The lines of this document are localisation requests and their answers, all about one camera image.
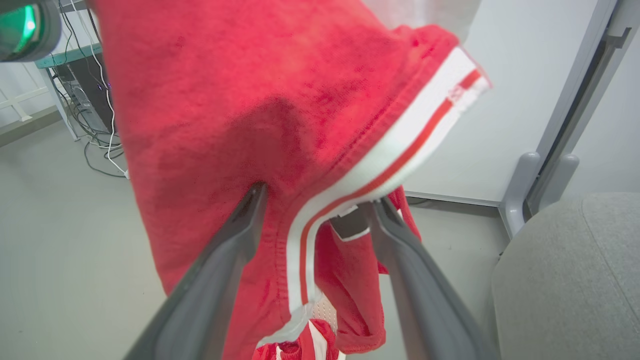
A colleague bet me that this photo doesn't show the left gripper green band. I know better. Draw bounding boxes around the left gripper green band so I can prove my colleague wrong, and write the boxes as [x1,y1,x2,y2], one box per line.
[0,0,63,63]

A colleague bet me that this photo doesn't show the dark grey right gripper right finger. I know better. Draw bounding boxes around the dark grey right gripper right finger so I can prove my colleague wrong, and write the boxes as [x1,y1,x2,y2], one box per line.
[367,197,497,360]

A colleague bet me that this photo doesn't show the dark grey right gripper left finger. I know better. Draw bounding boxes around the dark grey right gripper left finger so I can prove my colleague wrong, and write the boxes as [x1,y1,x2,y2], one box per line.
[124,182,269,360]

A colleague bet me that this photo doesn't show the red garment with white stripes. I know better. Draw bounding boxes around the red garment with white stripes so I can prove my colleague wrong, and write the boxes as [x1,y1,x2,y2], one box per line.
[90,0,493,360]

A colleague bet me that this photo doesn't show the desk with teal top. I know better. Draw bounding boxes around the desk with teal top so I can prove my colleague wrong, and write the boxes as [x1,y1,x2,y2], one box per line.
[34,43,104,142]

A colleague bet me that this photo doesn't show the black computer tower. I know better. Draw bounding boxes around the black computer tower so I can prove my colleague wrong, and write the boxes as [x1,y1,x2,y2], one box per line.
[54,52,114,134]

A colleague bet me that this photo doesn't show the grey fabric sofa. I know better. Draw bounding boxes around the grey fabric sofa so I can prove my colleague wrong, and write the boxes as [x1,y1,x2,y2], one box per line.
[490,192,640,360]

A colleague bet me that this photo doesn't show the wide white partition panel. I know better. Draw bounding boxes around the wide white partition panel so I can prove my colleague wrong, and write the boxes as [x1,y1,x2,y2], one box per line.
[400,0,621,239]

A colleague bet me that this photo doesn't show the narrow white partition panel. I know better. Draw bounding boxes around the narrow white partition panel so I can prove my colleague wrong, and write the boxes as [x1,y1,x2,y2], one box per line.
[525,0,640,217]

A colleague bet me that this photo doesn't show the thin white cable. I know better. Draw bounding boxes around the thin white cable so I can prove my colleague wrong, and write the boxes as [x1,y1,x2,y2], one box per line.
[86,9,131,180]

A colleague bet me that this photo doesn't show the black cable bundle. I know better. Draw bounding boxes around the black cable bundle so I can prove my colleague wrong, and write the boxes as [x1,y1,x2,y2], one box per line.
[50,0,127,179]

